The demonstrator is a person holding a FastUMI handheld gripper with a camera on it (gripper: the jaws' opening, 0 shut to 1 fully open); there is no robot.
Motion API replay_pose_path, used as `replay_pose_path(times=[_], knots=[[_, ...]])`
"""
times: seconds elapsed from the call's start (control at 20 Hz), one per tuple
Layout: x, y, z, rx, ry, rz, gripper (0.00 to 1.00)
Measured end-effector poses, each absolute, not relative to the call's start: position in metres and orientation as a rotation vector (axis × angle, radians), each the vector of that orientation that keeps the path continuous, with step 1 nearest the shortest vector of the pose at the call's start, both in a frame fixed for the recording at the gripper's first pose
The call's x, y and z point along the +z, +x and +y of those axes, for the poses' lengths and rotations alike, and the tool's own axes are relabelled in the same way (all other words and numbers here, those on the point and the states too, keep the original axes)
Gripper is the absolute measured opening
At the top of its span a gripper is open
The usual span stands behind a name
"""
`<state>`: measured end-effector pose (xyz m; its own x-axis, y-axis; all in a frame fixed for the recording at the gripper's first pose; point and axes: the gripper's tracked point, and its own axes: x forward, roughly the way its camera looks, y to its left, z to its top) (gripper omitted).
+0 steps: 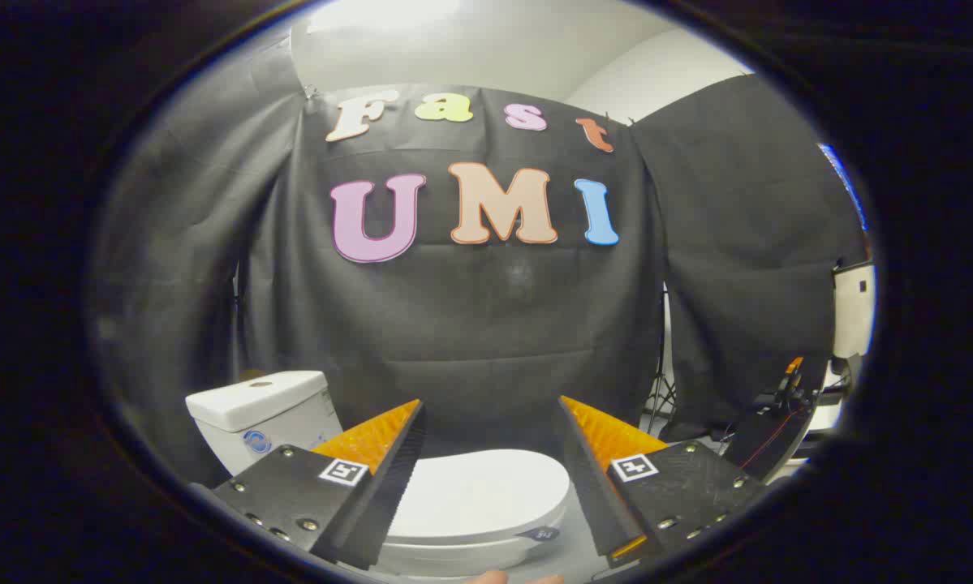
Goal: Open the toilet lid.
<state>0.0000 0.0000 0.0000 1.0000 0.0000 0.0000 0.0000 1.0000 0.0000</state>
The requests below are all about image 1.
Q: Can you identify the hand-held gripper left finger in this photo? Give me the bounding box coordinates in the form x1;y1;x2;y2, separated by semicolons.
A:
210;397;428;571

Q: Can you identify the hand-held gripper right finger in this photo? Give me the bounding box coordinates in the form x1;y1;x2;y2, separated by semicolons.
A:
558;395;771;569

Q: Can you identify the white toilet lid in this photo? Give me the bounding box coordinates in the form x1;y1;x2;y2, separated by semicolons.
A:
385;449;572;546

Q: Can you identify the black tripod stand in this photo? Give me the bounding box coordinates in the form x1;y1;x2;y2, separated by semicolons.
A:
643;284;678;439

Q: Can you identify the black equipment box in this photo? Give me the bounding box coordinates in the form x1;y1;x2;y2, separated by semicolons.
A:
725;357;829;481

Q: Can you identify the black backdrop cloth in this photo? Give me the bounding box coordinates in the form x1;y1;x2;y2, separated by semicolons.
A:
88;36;308;487
239;81;669;459
628;73;868;443

